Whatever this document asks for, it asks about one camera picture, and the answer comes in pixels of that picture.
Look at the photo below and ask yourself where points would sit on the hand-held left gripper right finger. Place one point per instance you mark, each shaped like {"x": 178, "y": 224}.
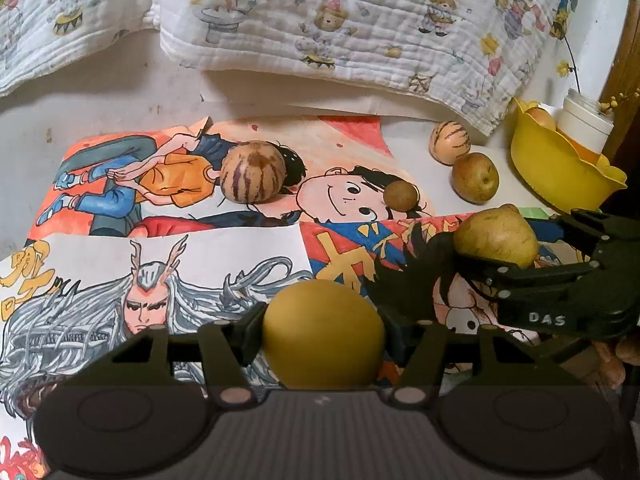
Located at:
{"x": 395, "y": 335}

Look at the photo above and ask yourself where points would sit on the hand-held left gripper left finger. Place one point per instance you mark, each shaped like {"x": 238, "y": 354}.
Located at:
{"x": 252, "y": 332}

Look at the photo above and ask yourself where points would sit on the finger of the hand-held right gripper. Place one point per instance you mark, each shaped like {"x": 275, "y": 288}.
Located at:
{"x": 525, "y": 276}
{"x": 600, "y": 230}

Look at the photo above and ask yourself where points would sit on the yellow-green pear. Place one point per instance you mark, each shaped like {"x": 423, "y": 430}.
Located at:
{"x": 495, "y": 235}

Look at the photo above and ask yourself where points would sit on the round yellow pear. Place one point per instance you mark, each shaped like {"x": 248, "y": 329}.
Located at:
{"x": 322, "y": 335}

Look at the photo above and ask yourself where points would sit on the brown kiwi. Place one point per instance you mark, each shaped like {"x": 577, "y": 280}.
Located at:
{"x": 401, "y": 196}

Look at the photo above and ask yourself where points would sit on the large striped pepino melon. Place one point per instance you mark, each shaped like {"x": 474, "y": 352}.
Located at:
{"x": 254, "y": 172}

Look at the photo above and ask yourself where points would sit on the person's right hand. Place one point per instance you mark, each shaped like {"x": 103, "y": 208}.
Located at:
{"x": 614, "y": 362}

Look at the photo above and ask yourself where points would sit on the yellow bear drawing sheet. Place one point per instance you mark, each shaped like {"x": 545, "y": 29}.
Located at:
{"x": 532, "y": 212}

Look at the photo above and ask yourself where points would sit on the yellow plastic bowl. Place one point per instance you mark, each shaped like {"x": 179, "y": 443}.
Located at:
{"x": 550, "y": 175}

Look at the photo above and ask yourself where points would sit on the spiky black-haired figure drawing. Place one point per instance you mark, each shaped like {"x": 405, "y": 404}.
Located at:
{"x": 350, "y": 255}

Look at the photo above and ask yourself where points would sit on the white and orange jar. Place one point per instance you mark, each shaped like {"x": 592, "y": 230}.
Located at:
{"x": 582, "y": 122}

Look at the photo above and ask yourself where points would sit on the brown pear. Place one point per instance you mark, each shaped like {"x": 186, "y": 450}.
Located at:
{"x": 475, "y": 178}

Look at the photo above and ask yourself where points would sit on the pale orange fruit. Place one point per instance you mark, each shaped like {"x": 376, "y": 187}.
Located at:
{"x": 542, "y": 119}

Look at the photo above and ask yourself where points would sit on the small striped pepino melon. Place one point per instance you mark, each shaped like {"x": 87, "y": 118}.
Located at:
{"x": 449, "y": 142}

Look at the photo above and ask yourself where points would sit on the yellow flower twig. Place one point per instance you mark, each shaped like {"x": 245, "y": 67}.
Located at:
{"x": 570, "y": 55}

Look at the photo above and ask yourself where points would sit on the printed white blanket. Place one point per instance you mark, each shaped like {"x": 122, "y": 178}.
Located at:
{"x": 325, "y": 15}

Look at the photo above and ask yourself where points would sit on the brown wooden post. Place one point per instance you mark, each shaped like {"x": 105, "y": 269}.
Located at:
{"x": 625, "y": 125}

